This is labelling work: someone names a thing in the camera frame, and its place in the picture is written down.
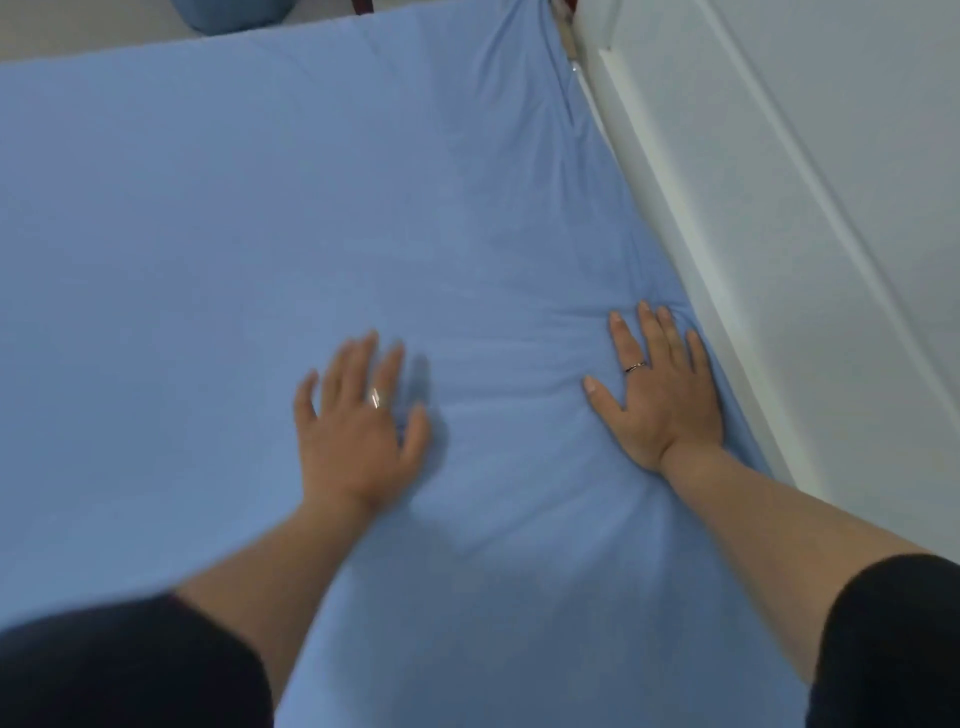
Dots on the person's left forearm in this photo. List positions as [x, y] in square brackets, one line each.
[277, 585]

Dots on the light blue sheet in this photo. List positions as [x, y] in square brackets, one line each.
[300, 225]

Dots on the person's black shirt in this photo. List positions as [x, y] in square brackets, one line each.
[127, 667]

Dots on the person's right hand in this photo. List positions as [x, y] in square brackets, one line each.
[664, 409]

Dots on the blue bin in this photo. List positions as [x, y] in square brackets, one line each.
[232, 11]

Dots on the person's left hand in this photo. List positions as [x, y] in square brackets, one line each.
[352, 450]

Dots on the white wooden bed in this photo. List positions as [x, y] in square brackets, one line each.
[787, 225]

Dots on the person's right forearm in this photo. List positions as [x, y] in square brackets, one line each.
[787, 547]

